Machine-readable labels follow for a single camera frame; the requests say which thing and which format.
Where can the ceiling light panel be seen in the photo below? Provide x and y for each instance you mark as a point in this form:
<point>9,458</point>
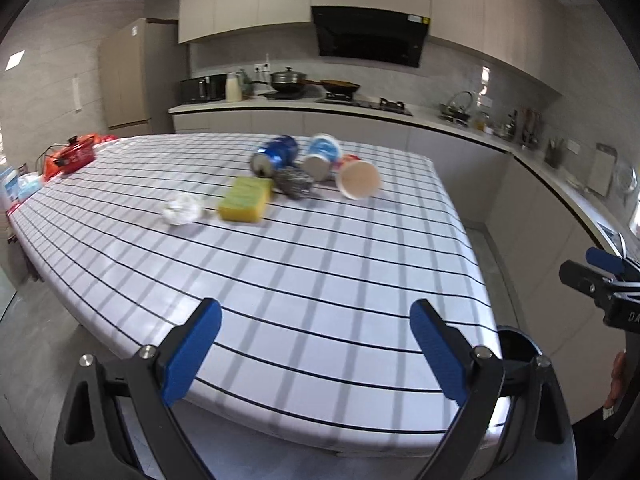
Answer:
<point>15,60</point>

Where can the window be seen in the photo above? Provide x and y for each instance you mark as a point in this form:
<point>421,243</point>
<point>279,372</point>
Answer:
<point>636,215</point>

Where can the dark wok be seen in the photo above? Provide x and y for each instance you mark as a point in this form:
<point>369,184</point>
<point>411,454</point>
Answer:
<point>340,86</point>

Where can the person's right hand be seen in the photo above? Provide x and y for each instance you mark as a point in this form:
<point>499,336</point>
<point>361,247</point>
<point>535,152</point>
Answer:
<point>617,380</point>

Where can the blue tissue pack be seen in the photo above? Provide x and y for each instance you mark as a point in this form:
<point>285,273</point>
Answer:
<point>17,187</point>

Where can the red basket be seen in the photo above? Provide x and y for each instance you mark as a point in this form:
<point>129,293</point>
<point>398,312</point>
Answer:
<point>70,157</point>

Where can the clear plastic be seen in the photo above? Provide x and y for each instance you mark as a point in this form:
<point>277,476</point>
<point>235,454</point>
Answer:
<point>181,209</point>

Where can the glass condiment jar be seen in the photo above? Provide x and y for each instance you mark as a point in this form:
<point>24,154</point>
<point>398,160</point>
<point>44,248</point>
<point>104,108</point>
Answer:
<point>481,122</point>

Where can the black cooking pot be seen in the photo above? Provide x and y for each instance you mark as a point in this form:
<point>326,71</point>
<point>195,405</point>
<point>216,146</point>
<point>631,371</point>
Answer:
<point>287,80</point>

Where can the teal kettle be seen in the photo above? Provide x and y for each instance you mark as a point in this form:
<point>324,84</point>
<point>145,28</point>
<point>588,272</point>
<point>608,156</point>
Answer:
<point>243,80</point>

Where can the white wall socket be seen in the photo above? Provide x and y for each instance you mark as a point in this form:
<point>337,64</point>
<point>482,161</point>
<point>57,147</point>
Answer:
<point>262,66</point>
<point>573,146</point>
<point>485,102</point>

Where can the white wall-mounted strip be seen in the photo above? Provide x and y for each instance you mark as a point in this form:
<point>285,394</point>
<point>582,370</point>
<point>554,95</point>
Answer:
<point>77,92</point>

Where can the white round strainer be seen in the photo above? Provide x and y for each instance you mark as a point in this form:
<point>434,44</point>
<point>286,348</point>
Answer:
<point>625,177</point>

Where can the white cutting board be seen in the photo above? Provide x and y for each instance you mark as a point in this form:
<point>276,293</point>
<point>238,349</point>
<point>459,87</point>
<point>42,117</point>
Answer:
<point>600,172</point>

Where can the red plastic wrapper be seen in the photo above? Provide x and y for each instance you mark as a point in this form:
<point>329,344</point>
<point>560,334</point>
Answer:
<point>105,138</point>

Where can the black utensil holder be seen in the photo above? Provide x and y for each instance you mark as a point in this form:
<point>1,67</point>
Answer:
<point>554,157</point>

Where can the yellow green sponge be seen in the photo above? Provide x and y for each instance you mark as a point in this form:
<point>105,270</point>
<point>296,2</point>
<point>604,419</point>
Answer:
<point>245,200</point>

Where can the steel utensil rack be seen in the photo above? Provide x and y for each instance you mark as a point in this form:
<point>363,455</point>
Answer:
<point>529,127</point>

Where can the black microwave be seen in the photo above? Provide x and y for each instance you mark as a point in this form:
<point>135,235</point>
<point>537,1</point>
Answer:
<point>197,90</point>

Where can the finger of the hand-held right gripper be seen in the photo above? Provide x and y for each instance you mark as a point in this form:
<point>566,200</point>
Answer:
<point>602,258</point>
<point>580,277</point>

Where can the red white paper cup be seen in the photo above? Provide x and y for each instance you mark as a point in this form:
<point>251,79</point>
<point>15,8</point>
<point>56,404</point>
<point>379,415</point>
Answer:
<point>357,180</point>

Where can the black gas stove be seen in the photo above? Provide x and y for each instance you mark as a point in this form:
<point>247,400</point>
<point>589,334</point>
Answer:
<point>365,104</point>

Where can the beige refrigerator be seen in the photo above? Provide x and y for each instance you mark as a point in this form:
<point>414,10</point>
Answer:
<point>130,80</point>

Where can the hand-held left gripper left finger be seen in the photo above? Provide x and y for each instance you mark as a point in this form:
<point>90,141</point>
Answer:
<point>192,355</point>

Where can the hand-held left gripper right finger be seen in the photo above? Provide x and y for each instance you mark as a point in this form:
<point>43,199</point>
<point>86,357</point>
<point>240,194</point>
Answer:
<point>440,355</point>

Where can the black induction cooker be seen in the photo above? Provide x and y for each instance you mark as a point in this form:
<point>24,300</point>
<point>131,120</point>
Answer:
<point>280,95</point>

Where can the black bucket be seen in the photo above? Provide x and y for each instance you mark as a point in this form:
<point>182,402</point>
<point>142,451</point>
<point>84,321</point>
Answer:
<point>515,342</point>

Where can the table with checkered cloth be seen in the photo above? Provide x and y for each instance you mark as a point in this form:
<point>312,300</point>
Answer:
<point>300,285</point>

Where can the black range hood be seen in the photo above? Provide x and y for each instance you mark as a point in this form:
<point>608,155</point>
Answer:
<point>370,35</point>

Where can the steel wool scrubber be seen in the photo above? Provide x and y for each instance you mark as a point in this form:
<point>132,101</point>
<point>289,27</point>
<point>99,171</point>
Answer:
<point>292,183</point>

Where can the blue soda can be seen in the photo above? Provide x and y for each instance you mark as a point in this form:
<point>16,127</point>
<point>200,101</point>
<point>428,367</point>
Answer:
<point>277,152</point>

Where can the beige upper cabinets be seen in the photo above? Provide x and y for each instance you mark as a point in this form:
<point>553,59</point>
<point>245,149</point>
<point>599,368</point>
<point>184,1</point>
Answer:
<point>240,0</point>

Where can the dark glass bottle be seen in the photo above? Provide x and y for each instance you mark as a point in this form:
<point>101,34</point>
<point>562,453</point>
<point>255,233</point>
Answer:
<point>511,127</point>

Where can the blue white plastic cup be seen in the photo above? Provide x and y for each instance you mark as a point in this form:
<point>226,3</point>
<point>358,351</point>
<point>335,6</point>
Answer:
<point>322,152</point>

